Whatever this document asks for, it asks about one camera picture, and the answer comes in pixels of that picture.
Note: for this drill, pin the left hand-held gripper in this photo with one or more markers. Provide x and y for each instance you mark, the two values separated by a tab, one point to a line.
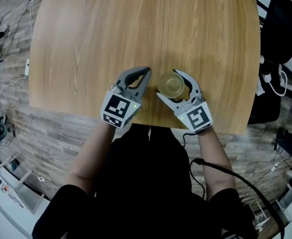
117	108

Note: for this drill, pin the person's right forearm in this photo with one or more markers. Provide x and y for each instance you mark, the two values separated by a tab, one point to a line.
213	158

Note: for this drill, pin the black office chair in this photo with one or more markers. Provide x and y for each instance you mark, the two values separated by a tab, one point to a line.
283	26

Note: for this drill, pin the white plug adapter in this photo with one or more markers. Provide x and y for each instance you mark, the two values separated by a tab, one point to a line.
41	177
274	167

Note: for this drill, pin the person's left forearm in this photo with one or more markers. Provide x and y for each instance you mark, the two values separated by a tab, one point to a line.
91	158

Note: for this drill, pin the white power strip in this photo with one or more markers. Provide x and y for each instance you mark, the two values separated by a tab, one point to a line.
27	66

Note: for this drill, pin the white side table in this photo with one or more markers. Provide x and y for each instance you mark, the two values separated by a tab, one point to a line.
1	203

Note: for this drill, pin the translucent yellow cup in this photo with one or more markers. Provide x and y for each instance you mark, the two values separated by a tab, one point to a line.
172	84

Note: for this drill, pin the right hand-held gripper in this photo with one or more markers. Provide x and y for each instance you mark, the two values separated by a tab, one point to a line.
197	117

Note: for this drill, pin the person's black clothing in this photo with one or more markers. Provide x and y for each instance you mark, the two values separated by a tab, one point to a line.
141	183

